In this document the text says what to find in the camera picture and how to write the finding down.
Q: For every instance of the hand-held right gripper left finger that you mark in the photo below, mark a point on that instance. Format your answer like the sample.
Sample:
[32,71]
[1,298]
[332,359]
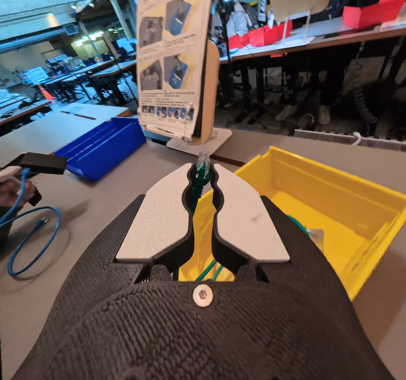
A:
[158,221]

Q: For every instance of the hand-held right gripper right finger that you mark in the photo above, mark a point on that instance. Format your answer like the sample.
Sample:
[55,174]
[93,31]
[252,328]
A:
[250,224]

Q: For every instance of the black network switch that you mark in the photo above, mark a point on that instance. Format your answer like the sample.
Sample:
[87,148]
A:
[44,163]

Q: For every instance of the yellow plastic bin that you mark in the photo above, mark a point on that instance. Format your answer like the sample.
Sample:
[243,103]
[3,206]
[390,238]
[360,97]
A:
[333,196]

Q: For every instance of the person's left hand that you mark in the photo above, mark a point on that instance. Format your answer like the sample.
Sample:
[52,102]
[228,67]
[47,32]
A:
[11,196]

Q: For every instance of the orange traffic cone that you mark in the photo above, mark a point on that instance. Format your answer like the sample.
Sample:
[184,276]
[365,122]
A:
[47,94]

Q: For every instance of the blue plastic bin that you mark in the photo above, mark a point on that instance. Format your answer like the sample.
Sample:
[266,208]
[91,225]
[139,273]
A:
[104,151]

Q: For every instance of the row of work tables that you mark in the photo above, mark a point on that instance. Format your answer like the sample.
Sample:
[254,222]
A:
[104,69]

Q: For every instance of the printed instruction sheet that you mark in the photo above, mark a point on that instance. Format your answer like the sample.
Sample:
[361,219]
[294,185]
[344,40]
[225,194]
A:
[171,69]

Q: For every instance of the red plastic bin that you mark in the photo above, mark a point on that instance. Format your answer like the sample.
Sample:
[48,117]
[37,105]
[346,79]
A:
[374,12]
[269,36]

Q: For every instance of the long background table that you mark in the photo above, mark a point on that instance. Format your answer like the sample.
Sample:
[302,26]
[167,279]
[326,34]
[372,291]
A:
[349,37]

